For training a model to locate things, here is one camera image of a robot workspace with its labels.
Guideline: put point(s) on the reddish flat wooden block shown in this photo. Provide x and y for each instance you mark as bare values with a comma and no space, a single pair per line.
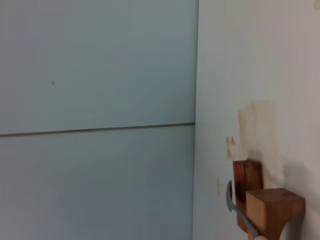
247,175

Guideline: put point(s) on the light notched wooden block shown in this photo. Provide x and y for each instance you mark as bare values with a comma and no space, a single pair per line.
275,207

